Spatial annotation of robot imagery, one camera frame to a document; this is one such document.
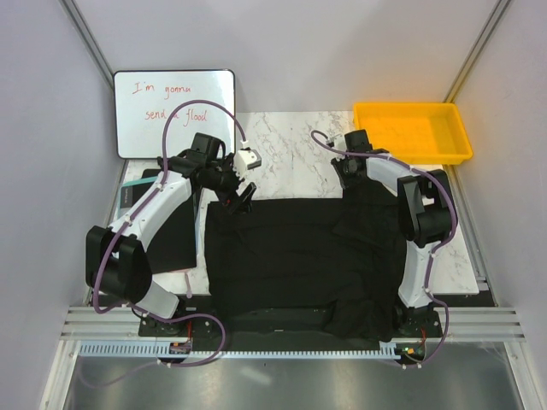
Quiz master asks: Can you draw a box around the yellow plastic bin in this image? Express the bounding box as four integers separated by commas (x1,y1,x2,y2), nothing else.
353,102,473,166

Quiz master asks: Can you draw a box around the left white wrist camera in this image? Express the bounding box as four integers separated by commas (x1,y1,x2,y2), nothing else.
233,149,262,176

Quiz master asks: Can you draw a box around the black long sleeve shirt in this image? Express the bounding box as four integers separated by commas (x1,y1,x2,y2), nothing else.
204,179,406,342

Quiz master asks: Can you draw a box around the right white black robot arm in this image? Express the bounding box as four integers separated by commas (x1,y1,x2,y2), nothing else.
332,130,457,337

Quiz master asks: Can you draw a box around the aluminium frame rail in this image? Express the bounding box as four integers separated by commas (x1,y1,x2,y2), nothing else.
60,307,525,343

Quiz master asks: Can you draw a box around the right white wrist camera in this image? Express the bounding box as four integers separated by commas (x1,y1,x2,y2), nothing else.
326,134,342,149

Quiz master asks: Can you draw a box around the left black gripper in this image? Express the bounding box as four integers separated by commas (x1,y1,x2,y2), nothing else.
205,153,256,215

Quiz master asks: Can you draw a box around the teal and white packaging board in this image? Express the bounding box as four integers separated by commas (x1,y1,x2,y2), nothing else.
116,177,156,218

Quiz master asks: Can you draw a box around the white slotted cable duct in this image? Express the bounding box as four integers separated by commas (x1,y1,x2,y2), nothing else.
79,340,423,360

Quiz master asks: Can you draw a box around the white whiteboard with red writing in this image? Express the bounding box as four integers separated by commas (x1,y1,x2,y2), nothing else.
114,69,235,160

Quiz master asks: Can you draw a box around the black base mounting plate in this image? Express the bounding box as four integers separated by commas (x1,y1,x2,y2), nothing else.
138,305,443,350

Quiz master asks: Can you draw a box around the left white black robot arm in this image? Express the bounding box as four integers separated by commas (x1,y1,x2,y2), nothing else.
85,133,262,336

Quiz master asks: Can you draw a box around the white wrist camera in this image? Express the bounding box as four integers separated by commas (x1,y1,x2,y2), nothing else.
233,149,262,176
326,134,342,149

